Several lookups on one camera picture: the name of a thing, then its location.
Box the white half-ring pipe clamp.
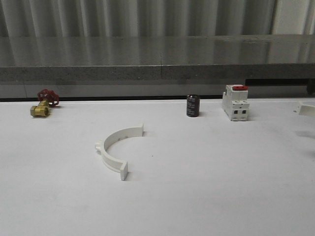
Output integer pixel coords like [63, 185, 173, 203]
[296, 101, 315, 118]
[94, 123, 144, 181]

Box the black cylindrical capacitor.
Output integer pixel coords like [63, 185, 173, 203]
[186, 94, 200, 117]

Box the grey stone counter ledge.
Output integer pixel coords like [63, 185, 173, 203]
[0, 35, 315, 85]

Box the brass valve red handwheel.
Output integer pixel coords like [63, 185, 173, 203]
[30, 89, 59, 117]

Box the white circuit breaker red switch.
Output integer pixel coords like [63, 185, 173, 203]
[222, 85, 250, 121]

